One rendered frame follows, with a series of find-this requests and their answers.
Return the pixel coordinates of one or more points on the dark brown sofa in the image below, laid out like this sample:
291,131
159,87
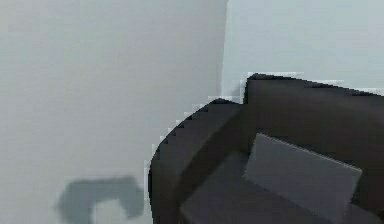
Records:
300,110

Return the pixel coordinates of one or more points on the grey laptop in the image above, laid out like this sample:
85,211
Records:
300,175

